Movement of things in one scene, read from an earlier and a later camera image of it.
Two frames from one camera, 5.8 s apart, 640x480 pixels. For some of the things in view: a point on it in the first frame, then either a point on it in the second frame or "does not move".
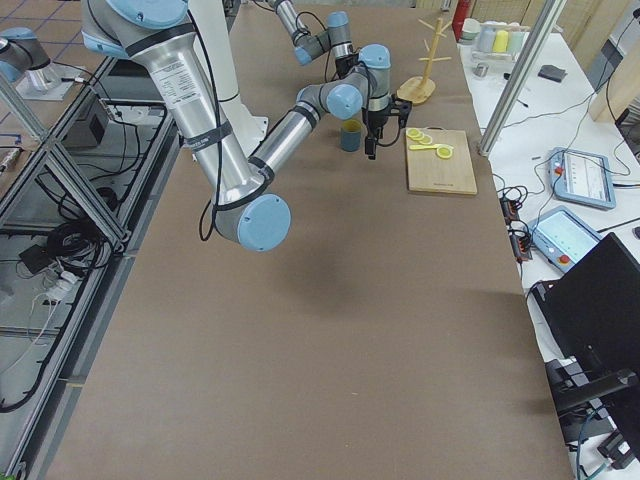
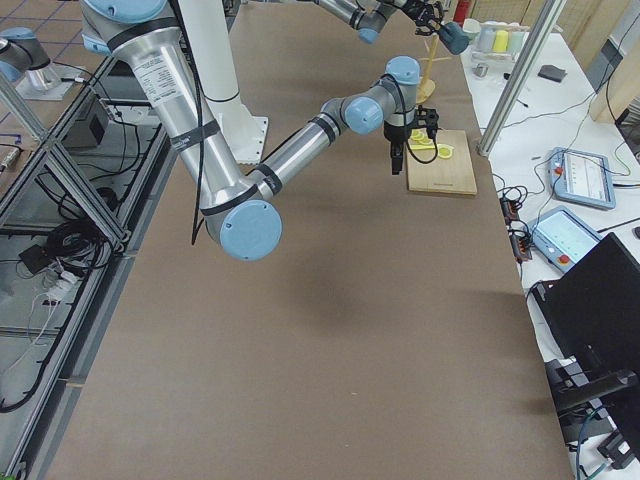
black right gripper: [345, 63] → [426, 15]
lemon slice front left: [444, 152] does not move
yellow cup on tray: [500, 43] does not move
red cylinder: [461, 13] does not move
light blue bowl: [470, 29] does not move
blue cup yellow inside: [351, 135] → [455, 38]
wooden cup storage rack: [420, 89] does not move
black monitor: [592, 312] does not move
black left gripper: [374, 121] → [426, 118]
